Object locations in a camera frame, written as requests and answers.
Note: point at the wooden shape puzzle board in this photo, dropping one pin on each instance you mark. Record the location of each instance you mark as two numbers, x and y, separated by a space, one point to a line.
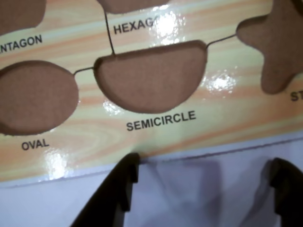
165 134

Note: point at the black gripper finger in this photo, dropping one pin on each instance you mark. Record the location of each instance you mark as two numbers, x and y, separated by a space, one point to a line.
290 194
111 194

